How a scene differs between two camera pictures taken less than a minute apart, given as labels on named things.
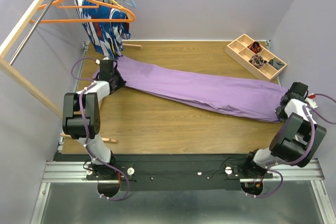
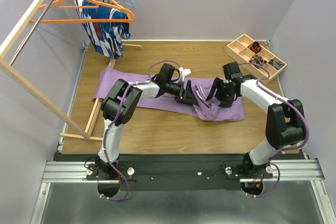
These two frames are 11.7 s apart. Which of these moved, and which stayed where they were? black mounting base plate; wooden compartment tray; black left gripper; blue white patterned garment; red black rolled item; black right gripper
Moved: black left gripper; black right gripper
Stayed: wooden compartment tray; black mounting base plate; red black rolled item; blue white patterned garment
